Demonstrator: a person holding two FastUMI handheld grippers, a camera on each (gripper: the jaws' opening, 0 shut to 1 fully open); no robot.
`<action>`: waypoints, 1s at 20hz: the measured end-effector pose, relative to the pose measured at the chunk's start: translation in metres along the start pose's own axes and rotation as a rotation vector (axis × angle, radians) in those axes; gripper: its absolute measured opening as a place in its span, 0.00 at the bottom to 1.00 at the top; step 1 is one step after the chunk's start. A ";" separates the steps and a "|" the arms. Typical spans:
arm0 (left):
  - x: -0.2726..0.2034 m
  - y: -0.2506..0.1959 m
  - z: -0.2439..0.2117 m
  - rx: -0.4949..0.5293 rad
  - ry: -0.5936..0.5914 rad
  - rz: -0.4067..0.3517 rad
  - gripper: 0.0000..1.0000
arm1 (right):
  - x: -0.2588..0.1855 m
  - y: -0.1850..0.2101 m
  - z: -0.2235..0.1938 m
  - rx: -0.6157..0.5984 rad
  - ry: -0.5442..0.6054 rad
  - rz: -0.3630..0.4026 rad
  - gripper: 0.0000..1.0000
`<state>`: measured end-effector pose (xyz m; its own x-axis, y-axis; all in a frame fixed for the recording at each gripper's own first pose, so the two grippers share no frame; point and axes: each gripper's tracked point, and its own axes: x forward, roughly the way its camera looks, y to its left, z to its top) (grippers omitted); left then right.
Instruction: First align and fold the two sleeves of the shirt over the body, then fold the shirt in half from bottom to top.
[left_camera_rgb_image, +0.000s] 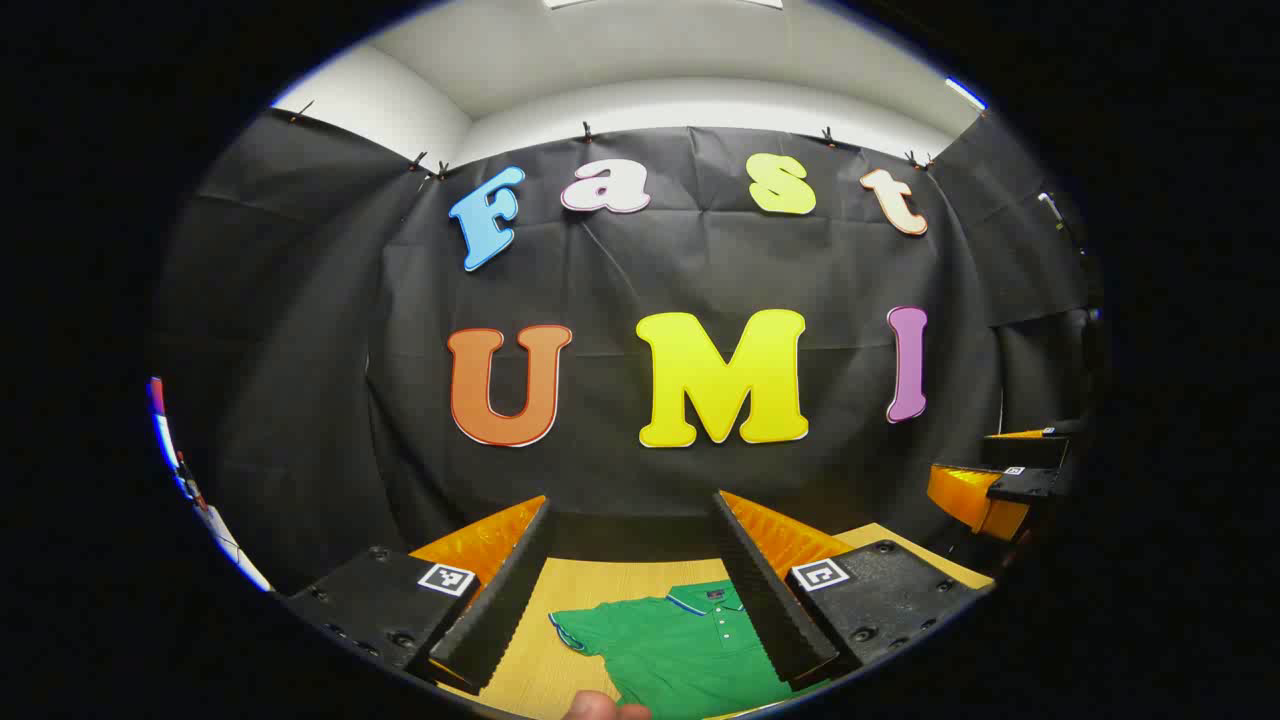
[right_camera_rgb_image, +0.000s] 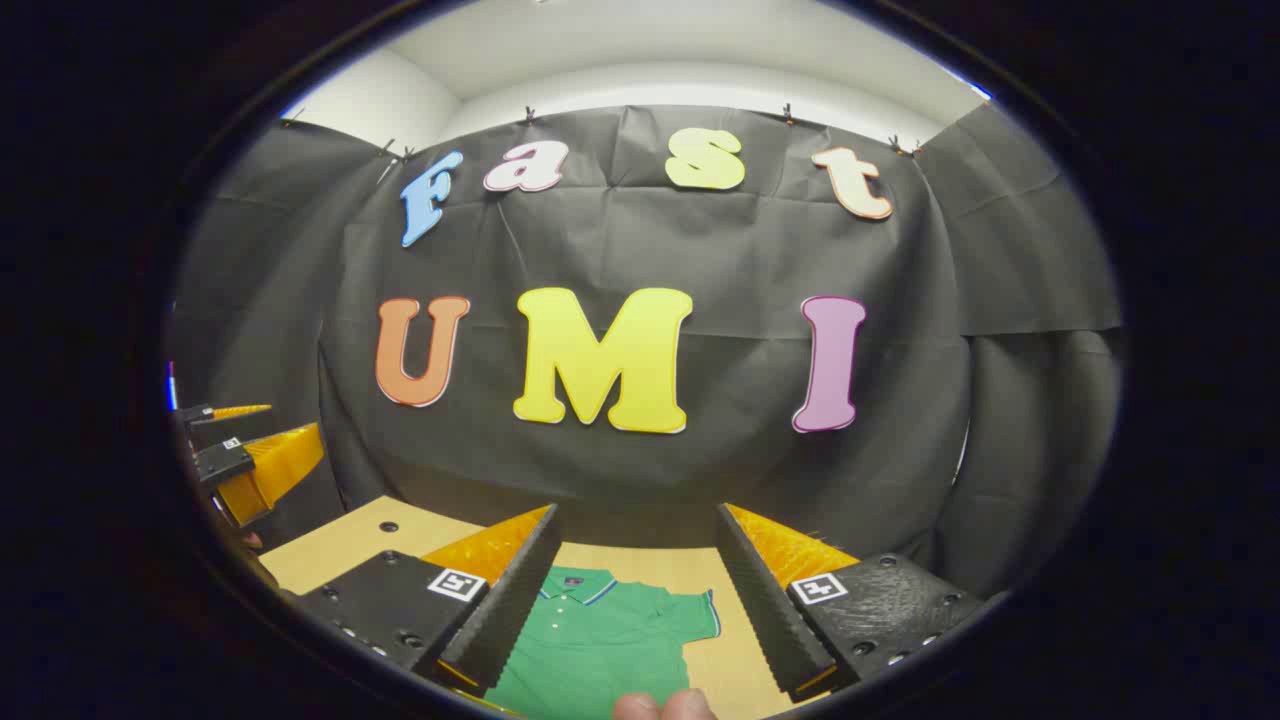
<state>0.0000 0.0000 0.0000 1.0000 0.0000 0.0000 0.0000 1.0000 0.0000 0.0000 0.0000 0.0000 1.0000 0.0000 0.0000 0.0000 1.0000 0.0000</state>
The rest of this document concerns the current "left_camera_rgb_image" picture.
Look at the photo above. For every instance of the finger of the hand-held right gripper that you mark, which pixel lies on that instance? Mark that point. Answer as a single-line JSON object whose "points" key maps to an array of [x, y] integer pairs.
{"points": [[1030, 450], [1020, 485]]}

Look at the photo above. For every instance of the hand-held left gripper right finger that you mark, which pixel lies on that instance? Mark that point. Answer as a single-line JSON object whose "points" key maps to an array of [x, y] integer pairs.
{"points": [[765, 600]]}

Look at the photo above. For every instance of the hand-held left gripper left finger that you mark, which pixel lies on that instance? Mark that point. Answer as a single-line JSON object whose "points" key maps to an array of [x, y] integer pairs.
{"points": [[505, 600]]}

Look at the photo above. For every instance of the green T-shirt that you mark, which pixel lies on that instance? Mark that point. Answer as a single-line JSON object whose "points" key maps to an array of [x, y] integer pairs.
{"points": [[670, 650]]}

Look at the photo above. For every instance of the black backdrop cloth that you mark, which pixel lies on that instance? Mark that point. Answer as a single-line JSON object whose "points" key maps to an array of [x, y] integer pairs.
{"points": [[620, 270]]}

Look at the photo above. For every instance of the row of black backdrop clips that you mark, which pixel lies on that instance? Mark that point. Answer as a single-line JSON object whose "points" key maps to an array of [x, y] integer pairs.
{"points": [[587, 131]]}

